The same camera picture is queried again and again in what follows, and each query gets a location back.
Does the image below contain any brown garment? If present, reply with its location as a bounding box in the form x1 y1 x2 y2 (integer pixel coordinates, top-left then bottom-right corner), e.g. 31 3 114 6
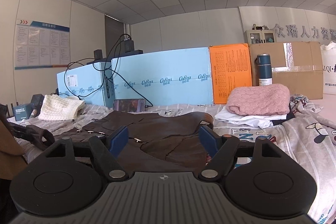
11 111 214 174

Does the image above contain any white folded garment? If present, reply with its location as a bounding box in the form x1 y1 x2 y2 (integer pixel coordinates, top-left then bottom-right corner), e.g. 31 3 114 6
215 106 287 129

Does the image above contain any striped cartoon bed sheet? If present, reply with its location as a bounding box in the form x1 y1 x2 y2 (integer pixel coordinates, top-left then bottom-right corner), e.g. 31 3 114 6
15 97 335 223

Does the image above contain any cream knitted cloth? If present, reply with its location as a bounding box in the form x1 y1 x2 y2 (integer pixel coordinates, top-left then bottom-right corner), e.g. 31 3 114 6
38 95 85 121

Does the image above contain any pink knitted sweater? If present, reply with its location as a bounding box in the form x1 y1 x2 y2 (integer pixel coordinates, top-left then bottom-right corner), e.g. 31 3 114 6
226 84 290 116

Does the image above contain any small teal box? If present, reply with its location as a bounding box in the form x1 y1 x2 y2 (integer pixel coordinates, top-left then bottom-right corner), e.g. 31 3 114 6
13 103 34 121

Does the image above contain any smartphone with lit screen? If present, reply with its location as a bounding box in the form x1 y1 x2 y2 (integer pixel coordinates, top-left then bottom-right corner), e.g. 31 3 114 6
113 99 145 113

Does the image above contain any orange cardboard box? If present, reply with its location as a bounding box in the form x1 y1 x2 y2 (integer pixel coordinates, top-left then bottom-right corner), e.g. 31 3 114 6
209 44 252 104

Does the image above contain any dark blue thermos bottle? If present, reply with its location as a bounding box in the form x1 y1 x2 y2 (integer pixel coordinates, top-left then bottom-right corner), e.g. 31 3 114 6
256 53 273 86

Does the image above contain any brown cardboard box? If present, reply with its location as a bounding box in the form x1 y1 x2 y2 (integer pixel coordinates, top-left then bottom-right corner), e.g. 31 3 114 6
249 42 323 100

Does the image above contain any large light blue box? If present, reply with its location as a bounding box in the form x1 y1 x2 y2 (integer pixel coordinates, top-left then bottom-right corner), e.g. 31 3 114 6
112 47 213 106

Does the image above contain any grey metal cabinet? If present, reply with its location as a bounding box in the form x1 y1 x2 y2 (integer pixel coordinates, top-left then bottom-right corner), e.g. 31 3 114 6
245 30 277 44

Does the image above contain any black power adapter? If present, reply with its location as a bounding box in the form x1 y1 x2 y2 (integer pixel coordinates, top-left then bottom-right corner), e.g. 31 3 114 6
123 39 134 53

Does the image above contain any black charging cable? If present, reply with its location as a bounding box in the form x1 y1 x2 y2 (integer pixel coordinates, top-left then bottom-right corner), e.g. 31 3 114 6
63 33 154 109

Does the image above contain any wall notice board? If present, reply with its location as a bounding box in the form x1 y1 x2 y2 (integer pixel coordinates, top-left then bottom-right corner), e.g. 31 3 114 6
14 19 71 70

